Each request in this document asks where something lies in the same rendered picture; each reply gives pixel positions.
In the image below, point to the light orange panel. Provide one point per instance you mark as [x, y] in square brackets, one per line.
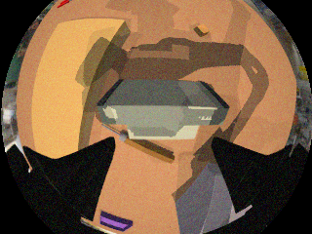
[69, 81]

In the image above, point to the purple rectangular tray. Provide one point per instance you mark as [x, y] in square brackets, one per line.
[114, 222]

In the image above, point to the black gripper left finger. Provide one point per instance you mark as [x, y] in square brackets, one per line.
[77, 177]

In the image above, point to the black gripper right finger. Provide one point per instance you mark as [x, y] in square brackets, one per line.
[245, 172]

